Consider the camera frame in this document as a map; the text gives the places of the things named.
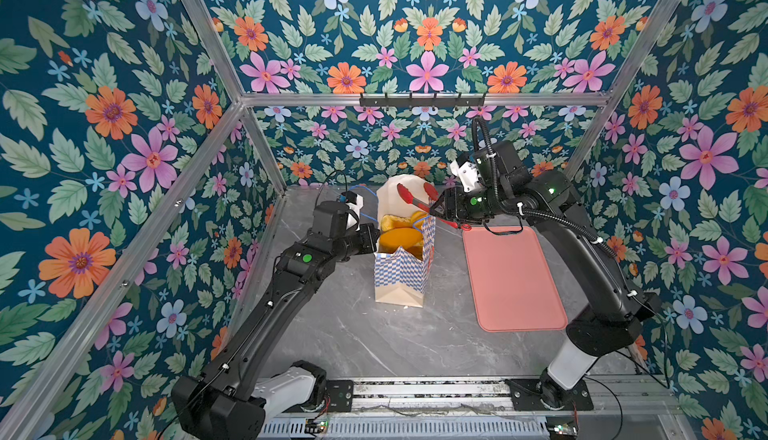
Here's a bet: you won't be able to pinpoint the black wall hook rail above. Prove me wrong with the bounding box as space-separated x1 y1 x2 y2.
358 92 486 110

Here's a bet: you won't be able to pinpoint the blue checkered paper bag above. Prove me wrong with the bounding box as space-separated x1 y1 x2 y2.
374 174 436 307

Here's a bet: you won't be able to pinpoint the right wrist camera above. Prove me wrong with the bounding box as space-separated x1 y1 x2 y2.
449 160 484 194

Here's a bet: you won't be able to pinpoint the red metal kitchen tongs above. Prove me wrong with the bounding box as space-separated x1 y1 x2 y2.
397 183 472 231

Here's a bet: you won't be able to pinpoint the braided bread roll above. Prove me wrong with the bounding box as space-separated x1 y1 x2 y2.
380 214 412 232

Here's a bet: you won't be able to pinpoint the small round bread roll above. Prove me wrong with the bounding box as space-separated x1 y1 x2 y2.
410 210 428 228

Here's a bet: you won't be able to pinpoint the golden croissant bread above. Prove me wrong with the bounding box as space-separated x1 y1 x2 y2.
378 227 424 258

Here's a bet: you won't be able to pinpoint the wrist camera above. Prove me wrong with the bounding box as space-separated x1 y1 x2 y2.
339 190 364 229
449 160 484 194

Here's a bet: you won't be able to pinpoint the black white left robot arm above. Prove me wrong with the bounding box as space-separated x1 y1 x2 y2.
171 223 379 439

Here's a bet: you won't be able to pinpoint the pink plastic tray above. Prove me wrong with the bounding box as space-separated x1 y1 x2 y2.
462 226 568 333

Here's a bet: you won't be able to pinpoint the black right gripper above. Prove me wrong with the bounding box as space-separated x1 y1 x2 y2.
426 187 509 223

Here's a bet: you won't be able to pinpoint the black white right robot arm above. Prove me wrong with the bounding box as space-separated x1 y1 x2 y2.
429 170 661 410

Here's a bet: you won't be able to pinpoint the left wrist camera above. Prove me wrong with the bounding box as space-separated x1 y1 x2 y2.
339 190 364 229

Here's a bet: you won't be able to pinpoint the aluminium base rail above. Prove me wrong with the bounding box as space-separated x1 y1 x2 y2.
260 375 696 439

